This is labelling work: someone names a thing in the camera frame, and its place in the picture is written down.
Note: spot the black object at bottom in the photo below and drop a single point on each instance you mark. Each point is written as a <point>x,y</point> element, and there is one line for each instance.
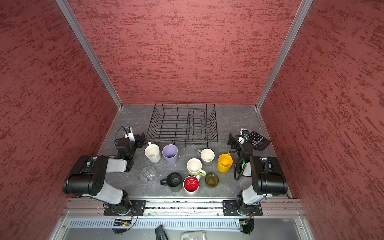
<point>160,233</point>

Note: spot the grey device at bottom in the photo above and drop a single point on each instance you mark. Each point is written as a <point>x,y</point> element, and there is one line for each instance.
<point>194,235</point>

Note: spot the black mug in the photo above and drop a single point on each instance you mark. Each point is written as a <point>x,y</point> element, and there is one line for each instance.
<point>174,181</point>

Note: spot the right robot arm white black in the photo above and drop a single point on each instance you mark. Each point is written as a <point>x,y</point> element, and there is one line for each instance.
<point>267,177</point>

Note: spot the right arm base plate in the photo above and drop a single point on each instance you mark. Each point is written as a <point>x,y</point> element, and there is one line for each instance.
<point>233,208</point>

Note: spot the black wire dish rack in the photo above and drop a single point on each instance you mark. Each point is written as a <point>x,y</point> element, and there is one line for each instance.
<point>186,124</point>

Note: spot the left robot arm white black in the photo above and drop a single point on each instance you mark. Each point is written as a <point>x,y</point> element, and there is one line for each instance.
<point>87,178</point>

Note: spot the pale green mug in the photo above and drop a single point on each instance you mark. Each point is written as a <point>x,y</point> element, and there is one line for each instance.
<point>194,167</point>

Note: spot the olive green glass cup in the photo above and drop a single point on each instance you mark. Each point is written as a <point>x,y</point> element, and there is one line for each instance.
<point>211,180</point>

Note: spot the black calculator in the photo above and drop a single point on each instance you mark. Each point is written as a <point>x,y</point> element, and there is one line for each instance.
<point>258,141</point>

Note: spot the yellow mug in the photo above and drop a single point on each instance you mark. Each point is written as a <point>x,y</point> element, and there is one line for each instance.
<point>225,162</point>

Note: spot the clear glass cup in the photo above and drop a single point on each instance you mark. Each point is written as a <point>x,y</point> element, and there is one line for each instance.
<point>148,174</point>

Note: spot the blue black tool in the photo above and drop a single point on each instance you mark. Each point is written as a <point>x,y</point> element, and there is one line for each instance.
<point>140,140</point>

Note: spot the cream white mug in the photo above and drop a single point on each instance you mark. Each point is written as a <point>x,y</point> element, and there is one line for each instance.
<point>152,152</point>

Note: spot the aluminium rail frame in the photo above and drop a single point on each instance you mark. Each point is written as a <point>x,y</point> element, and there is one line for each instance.
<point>184,214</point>

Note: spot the red inside white mug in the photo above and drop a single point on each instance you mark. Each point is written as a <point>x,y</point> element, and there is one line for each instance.
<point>191,185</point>

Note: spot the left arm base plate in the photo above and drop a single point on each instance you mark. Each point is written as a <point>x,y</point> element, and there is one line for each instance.
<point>135,207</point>

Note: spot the lilac plastic cup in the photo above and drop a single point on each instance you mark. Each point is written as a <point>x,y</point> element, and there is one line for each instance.
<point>170,152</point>

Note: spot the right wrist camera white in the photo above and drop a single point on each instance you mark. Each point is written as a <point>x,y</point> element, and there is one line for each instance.
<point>245,133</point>

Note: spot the grey white mug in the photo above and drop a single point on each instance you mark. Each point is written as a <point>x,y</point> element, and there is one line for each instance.
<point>206,155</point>

